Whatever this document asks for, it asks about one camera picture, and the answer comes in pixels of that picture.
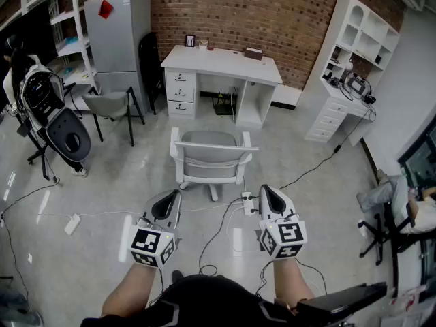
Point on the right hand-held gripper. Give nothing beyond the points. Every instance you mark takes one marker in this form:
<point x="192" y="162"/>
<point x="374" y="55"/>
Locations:
<point x="289" y="233"/>

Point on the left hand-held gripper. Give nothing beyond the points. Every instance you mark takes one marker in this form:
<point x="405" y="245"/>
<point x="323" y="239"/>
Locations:
<point x="150" y="242"/>

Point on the white grey office chair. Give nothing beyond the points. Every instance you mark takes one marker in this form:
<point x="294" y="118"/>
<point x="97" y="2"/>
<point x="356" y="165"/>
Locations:
<point x="206" y="141"/>

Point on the person's right forearm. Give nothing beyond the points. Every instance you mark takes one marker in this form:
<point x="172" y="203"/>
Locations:
<point x="289" y="281"/>

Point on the person's left forearm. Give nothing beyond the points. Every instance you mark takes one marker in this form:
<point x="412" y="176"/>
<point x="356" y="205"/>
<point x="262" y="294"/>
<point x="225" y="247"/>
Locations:
<point x="131" y="288"/>

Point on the white drawer with black handle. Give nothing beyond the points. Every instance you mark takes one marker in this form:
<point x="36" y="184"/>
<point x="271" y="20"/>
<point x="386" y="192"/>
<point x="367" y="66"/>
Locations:
<point x="180" y="77"/>
<point x="180" y="92"/>
<point x="181" y="108"/>

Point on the grey chair with black legs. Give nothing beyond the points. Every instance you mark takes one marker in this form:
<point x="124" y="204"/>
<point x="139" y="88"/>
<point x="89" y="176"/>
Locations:
<point x="109" y="104"/>

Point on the black folding chair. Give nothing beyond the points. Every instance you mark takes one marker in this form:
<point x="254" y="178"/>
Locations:
<point x="150" y="66"/>

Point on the white desk with drawers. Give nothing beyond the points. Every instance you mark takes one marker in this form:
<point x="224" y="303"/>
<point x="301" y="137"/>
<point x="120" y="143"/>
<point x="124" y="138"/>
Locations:
<point x="218" y="63"/>

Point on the white power strip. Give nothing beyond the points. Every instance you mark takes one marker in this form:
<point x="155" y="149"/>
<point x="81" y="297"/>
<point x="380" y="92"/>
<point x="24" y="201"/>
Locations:
<point x="73" y="224"/>
<point x="247" y="203"/>

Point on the person's left black shoe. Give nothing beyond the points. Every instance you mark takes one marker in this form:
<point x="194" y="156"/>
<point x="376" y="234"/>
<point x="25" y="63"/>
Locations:
<point x="176" y="276"/>

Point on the black power adapter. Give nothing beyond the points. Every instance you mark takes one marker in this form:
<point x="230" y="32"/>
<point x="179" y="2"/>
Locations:
<point x="337" y="148"/>

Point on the white bookcase cabinet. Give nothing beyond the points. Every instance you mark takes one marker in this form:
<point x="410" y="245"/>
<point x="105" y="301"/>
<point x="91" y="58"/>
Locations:
<point x="327" y="114"/>

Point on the person's black clothing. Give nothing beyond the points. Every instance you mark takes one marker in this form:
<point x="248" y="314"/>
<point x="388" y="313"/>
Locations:
<point x="211" y="301"/>

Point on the black waist-mounted device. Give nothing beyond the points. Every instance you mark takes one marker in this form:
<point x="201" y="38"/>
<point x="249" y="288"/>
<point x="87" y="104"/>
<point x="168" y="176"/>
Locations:
<point x="340" y="300"/>

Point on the black metal stand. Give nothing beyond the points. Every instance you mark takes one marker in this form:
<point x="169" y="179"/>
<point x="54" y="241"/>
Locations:
<point x="42" y="162"/>

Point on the black gadgets on shelf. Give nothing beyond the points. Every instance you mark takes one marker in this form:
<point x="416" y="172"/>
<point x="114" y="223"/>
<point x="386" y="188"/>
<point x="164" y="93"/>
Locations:
<point x="332" y="79"/>

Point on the black framed screen device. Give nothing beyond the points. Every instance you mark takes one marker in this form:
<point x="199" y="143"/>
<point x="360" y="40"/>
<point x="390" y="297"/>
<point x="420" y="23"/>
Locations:
<point x="356" y="85"/>

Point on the grey white seat-shaped device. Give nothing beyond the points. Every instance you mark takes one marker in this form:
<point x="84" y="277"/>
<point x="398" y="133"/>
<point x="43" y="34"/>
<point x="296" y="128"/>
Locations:
<point x="54" y="114"/>

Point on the brown open box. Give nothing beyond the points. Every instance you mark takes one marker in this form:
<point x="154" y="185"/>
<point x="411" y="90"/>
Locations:
<point x="253" y="54"/>

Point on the dark framed window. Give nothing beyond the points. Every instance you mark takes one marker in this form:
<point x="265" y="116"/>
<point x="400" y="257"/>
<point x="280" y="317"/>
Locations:
<point x="422" y="162"/>

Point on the white pen holder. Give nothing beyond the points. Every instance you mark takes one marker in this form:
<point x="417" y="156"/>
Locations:
<point x="203" y="45"/>

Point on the grey fridge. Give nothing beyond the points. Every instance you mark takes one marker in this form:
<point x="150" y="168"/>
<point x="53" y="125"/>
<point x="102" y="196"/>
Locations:
<point x="116" y="46"/>

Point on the white red printed bags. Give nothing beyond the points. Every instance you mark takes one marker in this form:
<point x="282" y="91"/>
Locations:
<point x="408" y="310"/>

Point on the small black cubby item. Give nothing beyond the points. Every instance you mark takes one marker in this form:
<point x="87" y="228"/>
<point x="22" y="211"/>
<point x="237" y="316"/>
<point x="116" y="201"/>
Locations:
<point x="378" y="59"/>

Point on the white shelf rack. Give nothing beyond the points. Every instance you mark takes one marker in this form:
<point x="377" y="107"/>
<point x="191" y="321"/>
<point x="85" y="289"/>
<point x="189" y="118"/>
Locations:
<point x="73" y="48"/>

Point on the teal box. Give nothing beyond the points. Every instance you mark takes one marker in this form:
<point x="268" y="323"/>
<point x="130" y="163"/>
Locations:
<point x="71" y="41"/>

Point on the red fridge sticker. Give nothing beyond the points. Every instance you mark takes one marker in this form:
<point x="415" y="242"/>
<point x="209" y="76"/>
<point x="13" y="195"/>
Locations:
<point x="105" y="9"/>

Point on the black photo frame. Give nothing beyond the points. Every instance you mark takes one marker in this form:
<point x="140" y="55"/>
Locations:
<point x="190" y="41"/>

